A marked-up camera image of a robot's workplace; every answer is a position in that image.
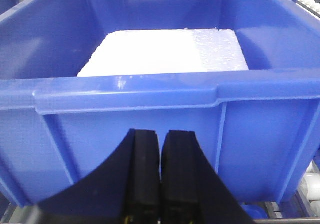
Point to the white roller track far right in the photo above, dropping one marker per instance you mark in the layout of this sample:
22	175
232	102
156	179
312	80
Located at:
310	5

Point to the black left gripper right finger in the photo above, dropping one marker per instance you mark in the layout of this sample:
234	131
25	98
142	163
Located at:
192	192

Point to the white roller track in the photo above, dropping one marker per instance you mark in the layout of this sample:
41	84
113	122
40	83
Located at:
310	5
309	186

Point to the white foam block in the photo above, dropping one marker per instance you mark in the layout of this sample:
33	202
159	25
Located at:
159	51

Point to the large blue bin near left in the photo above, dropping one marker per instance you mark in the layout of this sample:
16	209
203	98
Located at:
258	128

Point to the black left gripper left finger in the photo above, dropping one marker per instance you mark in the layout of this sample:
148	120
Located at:
125	188

